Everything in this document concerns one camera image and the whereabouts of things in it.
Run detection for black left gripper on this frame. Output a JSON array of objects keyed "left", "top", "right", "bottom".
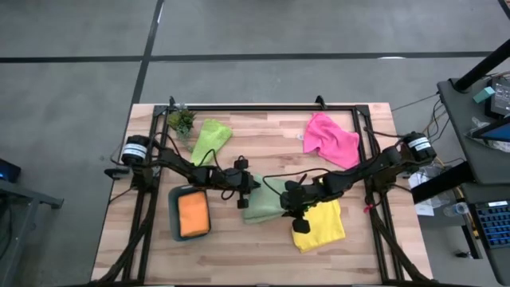
[{"left": 217, "top": 155, "right": 263, "bottom": 199}]

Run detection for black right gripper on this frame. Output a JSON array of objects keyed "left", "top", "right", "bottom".
[{"left": 280, "top": 179, "right": 332, "bottom": 219}]

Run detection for pale green teal-edged towel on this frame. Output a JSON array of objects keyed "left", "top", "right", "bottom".
[{"left": 241, "top": 173, "right": 298, "bottom": 225}]

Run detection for yellow microfiber towel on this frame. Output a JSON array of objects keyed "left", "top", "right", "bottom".
[{"left": 291, "top": 199, "right": 347, "bottom": 254}]

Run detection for pink microfiber towel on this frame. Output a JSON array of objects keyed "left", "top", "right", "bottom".
[{"left": 303, "top": 112, "right": 361, "bottom": 171}]

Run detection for orange microfiber towel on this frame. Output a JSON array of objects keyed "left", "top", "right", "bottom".
[{"left": 177, "top": 191, "right": 211, "bottom": 238}]

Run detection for lime green microfiber towel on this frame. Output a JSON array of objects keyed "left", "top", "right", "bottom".
[{"left": 190, "top": 118, "right": 234, "bottom": 167}]

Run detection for teal plastic bin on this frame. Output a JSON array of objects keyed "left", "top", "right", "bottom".
[{"left": 167, "top": 184, "right": 213, "bottom": 242}]

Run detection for small potted plant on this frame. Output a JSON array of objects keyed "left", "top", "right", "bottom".
[{"left": 166, "top": 105, "right": 198, "bottom": 141}]

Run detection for white papers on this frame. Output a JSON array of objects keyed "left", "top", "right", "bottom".
[{"left": 408, "top": 161, "right": 451, "bottom": 217}]

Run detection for clear water bottle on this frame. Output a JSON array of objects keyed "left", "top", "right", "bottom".
[{"left": 443, "top": 202, "right": 471, "bottom": 218}]

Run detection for black side desk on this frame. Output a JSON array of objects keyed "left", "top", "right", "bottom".
[{"left": 410, "top": 77, "right": 510, "bottom": 286}]

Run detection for backlit black keyboard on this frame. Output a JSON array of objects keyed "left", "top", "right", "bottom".
[{"left": 475, "top": 200, "right": 510, "bottom": 250}]

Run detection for small teal box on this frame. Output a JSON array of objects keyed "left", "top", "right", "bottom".
[{"left": 473, "top": 86, "right": 496, "bottom": 104}]

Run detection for black tablet device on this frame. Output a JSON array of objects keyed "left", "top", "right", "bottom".
[{"left": 488, "top": 77, "right": 510, "bottom": 120}]

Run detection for black slanted pole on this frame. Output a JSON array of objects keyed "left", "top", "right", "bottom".
[{"left": 453, "top": 37, "right": 510, "bottom": 92}]

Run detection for grey metal stand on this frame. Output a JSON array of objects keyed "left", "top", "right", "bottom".
[{"left": 0, "top": 179, "right": 65, "bottom": 286}]

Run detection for black device with blue light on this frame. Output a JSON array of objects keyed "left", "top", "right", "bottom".
[{"left": 0, "top": 158, "right": 22, "bottom": 184}]

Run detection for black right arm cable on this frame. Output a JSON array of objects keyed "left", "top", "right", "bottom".
[{"left": 261, "top": 167, "right": 332, "bottom": 197}]

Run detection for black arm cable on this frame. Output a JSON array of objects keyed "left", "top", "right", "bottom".
[
  {"left": 109, "top": 131, "right": 225, "bottom": 173},
  {"left": 261, "top": 167, "right": 332, "bottom": 197}
]

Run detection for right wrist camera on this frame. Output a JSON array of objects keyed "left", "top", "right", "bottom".
[{"left": 292, "top": 218, "right": 312, "bottom": 235}]

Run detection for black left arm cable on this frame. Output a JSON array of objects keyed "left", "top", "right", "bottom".
[{"left": 109, "top": 131, "right": 225, "bottom": 173}]

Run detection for black aluminium table frame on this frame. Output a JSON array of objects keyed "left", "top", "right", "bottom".
[{"left": 89, "top": 104, "right": 435, "bottom": 286}]

